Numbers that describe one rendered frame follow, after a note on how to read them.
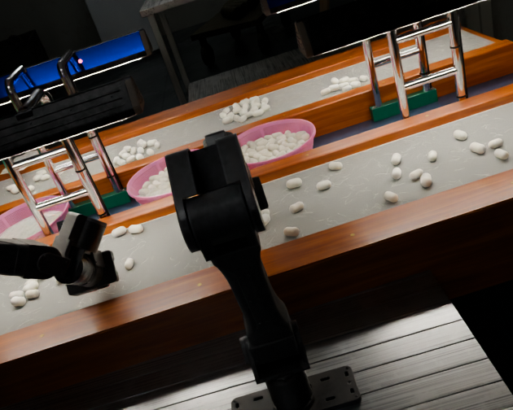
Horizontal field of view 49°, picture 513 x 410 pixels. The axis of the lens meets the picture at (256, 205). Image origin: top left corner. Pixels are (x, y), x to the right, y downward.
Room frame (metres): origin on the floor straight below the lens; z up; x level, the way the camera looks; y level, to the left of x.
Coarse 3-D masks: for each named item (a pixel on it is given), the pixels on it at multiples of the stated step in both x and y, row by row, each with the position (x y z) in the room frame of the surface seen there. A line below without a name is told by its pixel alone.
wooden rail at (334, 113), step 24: (480, 48) 1.59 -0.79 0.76; (504, 48) 1.55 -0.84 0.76; (408, 72) 1.59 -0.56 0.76; (432, 72) 1.55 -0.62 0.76; (480, 72) 1.55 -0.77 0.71; (504, 72) 1.55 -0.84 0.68; (336, 96) 1.60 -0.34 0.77; (360, 96) 1.56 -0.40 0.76; (384, 96) 1.56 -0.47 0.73; (264, 120) 1.60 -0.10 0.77; (312, 120) 1.56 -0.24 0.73; (336, 120) 1.56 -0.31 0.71; (360, 120) 1.56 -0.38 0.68; (192, 144) 1.60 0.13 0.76; (120, 168) 1.60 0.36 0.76; (48, 192) 1.61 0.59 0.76
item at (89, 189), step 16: (32, 96) 1.23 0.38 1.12; (48, 96) 1.31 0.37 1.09; (32, 112) 1.15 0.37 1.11; (64, 144) 1.31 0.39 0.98; (32, 160) 1.31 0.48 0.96; (80, 160) 1.31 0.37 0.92; (16, 176) 1.31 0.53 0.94; (80, 176) 1.31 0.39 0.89; (80, 192) 1.31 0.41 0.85; (96, 192) 1.32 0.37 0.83; (32, 208) 1.31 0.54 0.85; (96, 208) 1.31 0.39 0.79; (48, 224) 1.32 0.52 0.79
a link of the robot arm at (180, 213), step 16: (224, 144) 0.62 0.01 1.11; (176, 160) 0.62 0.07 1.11; (192, 160) 0.64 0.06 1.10; (208, 160) 0.64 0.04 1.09; (224, 160) 0.60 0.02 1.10; (240, 160) 0.59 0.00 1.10; (176, 176) 0.60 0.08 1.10; (192, 176) 0.60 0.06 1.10; (208, 176) 0.63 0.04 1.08; (224, 176) 0.63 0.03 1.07; (240, 176) 0.58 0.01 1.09; (176, 192) 0.59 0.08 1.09; (192, 192) 0.58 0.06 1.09; (176, 208) 0.57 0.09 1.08; (256, 208) 0.55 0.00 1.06; (256, 224) 0.54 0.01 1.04; (192, 240) 0.55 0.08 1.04
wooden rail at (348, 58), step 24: (360, 48) 2.00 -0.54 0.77; (384, 48) 1.91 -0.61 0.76; (288, 72) 1.99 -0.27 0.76; (312, 72) 1.92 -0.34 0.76; (216, 96) 2.00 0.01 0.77; (240, 96) 1.92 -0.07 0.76; (144, 120) 2.00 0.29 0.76; (168, 120) 1.93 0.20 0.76; (0, 168) 2.01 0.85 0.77; (24, 168) 1.94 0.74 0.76
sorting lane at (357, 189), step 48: (384, 144) 1.23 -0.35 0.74; (432, 144) 1.15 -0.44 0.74; (288, 192) 1.16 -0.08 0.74; (336, 192) 1.08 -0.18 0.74; (384, 192) 1.02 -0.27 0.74; (432, 192) 0.96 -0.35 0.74; (144, 240) 1.16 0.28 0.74; (288, 240) 0.96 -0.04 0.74; (0, 288) 1.16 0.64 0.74; (48, 288) 1.09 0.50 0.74; (144, 288) 0.96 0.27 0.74
